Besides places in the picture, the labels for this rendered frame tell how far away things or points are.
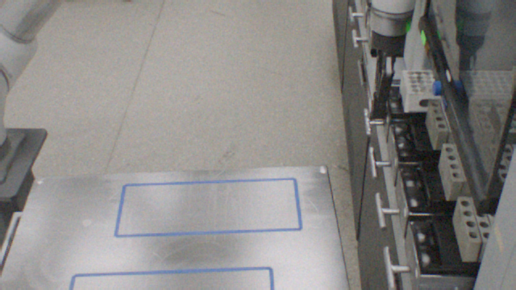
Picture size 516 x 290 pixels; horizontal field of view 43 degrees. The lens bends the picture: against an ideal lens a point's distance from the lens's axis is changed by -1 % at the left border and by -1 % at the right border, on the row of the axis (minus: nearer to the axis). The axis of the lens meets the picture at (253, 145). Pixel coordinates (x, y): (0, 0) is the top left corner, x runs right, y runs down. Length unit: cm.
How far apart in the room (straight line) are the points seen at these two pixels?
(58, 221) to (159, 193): 20
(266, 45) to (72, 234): 230
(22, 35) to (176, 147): 124
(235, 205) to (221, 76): 194
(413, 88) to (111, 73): 201
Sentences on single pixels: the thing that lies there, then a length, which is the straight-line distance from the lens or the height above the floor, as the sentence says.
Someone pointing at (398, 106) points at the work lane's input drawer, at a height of 82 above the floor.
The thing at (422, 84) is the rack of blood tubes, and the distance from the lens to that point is 154.
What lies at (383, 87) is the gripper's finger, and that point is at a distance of 149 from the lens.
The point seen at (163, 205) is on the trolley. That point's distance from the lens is 128.
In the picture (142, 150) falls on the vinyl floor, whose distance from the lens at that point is 275.
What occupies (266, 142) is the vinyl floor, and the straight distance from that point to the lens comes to 273.
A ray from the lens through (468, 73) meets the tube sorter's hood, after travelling 117.
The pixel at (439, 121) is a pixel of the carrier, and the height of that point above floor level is 88.
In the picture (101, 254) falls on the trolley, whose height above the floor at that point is 82.
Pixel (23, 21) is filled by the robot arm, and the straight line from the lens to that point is 162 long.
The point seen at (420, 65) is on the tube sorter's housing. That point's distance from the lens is 164.
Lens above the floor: 169
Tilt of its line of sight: 38 degrees down
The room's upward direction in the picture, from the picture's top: 2 degrees counter-clockwise
